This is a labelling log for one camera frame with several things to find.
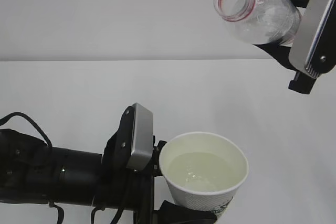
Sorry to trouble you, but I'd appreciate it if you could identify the white embossed paper cup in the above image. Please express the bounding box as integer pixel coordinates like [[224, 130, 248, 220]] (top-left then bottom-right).
[[159, 132, 249, 217]]

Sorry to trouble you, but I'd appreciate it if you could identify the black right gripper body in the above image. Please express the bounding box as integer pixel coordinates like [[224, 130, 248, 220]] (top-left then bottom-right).
[[288, 70, 317, 94]]

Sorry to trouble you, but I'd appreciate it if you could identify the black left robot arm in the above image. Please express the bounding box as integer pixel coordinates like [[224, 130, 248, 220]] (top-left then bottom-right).
[[1, 129, 217, 223]]

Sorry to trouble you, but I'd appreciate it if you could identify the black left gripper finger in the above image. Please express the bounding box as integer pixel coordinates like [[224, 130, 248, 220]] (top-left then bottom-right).
[[154, 200, 217, 224], [154, 140, 167, 156]]

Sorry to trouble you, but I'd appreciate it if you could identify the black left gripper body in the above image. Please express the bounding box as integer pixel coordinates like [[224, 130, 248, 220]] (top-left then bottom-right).
[[91, 134, 169, 224]]

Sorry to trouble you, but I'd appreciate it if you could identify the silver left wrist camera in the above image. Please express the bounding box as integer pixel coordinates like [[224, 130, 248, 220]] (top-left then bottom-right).
[[102, 102, 154, 174]]

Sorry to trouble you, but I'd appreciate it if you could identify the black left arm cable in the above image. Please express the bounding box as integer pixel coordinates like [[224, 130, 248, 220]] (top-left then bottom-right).
[[0, 112, 53, 154]]

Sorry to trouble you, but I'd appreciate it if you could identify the clear Nongfu Spring water bottle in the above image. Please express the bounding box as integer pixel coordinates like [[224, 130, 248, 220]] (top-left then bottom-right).
[[213, 0, 301, 45]]

